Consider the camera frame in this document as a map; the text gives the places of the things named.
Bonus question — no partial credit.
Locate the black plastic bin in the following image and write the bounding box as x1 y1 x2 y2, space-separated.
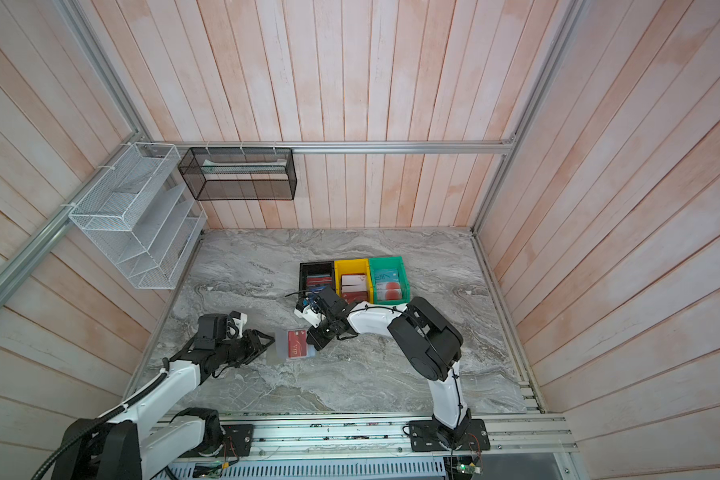
298 261 335 298

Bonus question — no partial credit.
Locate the green plastic bin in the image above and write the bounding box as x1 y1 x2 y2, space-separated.
369 256 411 305

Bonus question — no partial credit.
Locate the yellow plastic bin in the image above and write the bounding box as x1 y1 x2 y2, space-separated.
334 259 373 303

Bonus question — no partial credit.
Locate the red credit card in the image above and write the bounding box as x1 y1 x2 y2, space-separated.
286 330 309 360

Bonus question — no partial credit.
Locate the beige leather card holder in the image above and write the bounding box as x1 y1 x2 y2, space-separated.
266 329 317 365

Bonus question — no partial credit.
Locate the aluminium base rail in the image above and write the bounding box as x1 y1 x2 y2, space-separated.
220 412 578 461

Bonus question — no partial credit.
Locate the black wire mesh basket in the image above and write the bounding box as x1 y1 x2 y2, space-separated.
178 146 298 201

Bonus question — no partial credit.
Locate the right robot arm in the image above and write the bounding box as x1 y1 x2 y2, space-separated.
294 288 491 454

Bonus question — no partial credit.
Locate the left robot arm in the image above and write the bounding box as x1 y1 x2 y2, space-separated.
34 311 275 479

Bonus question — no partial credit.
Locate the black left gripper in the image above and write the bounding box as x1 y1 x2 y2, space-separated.
216 328 276 368

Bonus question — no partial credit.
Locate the white wire mesh shelf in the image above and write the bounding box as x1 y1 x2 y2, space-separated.
70 143 207 290

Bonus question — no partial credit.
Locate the black corrugated cable conduit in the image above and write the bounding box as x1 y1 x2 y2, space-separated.
29 368 169 480

